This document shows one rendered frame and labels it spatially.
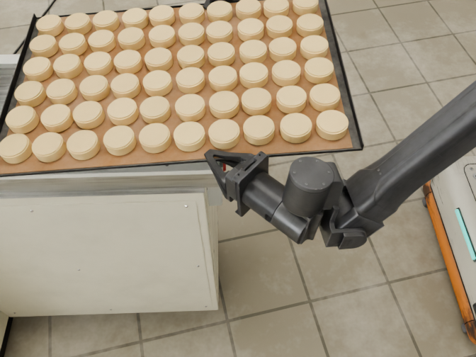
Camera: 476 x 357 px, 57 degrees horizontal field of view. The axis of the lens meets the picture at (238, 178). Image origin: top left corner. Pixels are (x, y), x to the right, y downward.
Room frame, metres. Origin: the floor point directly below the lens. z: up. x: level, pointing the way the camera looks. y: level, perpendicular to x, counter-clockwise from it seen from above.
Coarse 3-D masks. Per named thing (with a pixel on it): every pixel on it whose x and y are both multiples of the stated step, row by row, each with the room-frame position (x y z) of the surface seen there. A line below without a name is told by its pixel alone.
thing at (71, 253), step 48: (0, 96) 0.68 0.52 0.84; (48, 192) 0.44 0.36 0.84; (96, 192) 0.44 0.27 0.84; (144, 192) 0.44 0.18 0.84; (192, 192) 0.44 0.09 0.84; (0, 240) 0.42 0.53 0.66; (48, 240) 0.42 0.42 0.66; (96, 240) 0.43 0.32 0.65; (144, 240) 0.43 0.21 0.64; (192, 240) 0.44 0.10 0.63; (0, 288) 0.42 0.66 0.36; (48, 288) 0.42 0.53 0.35; (96, 288) 0.43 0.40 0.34; (144, 288) 0.43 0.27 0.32; (192, 288) 0.43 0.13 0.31
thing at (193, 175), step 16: (16, 176) 0.44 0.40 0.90; (32, 176) 0.44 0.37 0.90; (48, 176) 0.44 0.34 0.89; (64, 176) 0.44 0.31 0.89; (80, 176) 0.44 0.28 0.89; (96, 176) 0.44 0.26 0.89; (112, 176) 0.44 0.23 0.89; (128, 176) 0.44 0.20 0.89; (144, 176) 0.44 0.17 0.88; (160, 176) 0.45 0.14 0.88; (176, 176) 0.45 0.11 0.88; (192, 176) 0.45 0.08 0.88; (208, 176) 0.45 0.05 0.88; (0, 192) 0.44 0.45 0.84; (16, 192) 0.44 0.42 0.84; (32, 192) 0.44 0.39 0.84
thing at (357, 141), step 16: (240, 0) 0.81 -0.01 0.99; (320, 0) 0.80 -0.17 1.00; (64, 16) 0.79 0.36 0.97; (32, 32) 0.74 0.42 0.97; (336, 48) 0.65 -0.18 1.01; (16, 64) 0.63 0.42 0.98; (336, 64) 0.61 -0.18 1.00; (16, 80) 0.60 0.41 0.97; (352, 112) 0.49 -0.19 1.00; (0, 128) 0.49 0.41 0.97; (352, 128) 0.46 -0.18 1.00; (352, 144) 0.43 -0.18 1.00; (192, 160) 0.41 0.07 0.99; (224, 160) 0.41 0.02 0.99; (0, 176) 0.39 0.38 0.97
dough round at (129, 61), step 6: (120, 54) 0.64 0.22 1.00; (126, 54) 0.64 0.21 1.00; (132, 54) 0.64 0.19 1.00; (138, 54) 0.64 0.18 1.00; (114, 60) 0.63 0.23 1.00; (120, 60) 0.62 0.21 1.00; (126, 60) 0.62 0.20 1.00; (132, 60) 0.62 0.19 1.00; (138, 60) 0.62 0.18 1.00; (120, 66) 0.61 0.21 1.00; (126, 66) 0.61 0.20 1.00; (132, 66) 0.61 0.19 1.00; (138, 66) 0.61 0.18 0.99; (120, 72) 0.61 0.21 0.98; (126, 72) 0.60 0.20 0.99; (132, 72) 0.60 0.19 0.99
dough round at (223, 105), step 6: (216, 96) 0.52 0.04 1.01; (222, 96) 0.52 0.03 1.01; (228, 96) 0.52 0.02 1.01; (234, 96) 0.52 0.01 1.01; (210, 102) 0.51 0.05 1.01; (216, 102) 0.51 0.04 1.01; (222, 102) 0.51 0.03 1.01; (228, 102) 0.51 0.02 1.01; (234, 102) 0.51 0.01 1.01; (210, 108) 0.50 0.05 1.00; (216, 108) 0.49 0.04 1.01; (222, 108) 0.49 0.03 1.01; (228, 108) 0.49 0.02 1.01; (234, 108) 0.50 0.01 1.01; (216, 114) 0.49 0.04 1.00; (222, 114) 0.49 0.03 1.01; (228, 114) 0.49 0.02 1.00; (234, 114) 0.49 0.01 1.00
